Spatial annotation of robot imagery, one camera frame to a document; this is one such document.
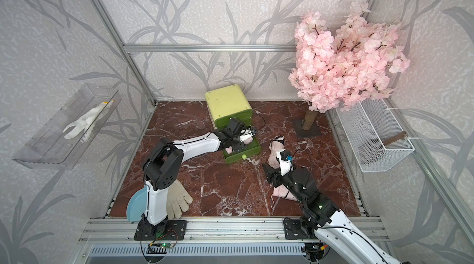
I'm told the clear acrylic wall shelf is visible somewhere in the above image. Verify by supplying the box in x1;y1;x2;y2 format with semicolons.
12;84;122;170

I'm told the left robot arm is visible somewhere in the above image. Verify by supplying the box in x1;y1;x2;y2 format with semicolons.
143;118;257;227

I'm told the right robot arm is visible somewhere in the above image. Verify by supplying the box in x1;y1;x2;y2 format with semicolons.
262;164;400;264

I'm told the green drawer cabinet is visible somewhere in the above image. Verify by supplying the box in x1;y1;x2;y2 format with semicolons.
204;84;262;165

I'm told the brush in basket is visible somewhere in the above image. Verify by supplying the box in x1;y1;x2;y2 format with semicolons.
357;131;407;161

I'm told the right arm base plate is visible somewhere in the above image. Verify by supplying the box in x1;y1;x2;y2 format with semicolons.
283;217;332;240

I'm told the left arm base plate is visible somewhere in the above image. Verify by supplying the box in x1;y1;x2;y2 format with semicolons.
133;218;188;241

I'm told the pink cherry blossom tree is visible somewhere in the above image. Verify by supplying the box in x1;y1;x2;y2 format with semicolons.
289;2;411;131

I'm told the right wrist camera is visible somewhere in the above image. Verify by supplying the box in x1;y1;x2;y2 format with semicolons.
276;149;293;176

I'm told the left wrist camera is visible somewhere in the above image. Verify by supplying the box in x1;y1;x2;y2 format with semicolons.
239;127;257;144

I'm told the green bottom drawer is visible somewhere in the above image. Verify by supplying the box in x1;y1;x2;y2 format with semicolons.
222;137;262;164

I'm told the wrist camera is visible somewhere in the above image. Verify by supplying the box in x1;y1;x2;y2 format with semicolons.
239;127;257;144
276;149;293;176

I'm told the pink umbrella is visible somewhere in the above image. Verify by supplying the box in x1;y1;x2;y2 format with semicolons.
271;185;297;202
225;135;253;154
267;136;285;169

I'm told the blue dustpan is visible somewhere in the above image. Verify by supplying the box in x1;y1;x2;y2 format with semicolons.
127;185;148;222

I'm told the white work glove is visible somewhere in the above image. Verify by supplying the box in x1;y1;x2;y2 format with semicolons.
166;180;193;220

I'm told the white wire basket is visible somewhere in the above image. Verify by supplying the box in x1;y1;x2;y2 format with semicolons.
336;99;415;173

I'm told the aluminium front rail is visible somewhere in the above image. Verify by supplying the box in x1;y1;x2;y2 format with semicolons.
78;217;390;244

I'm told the white glove on shelf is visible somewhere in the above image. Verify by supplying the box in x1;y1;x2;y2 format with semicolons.
62;100;115;143

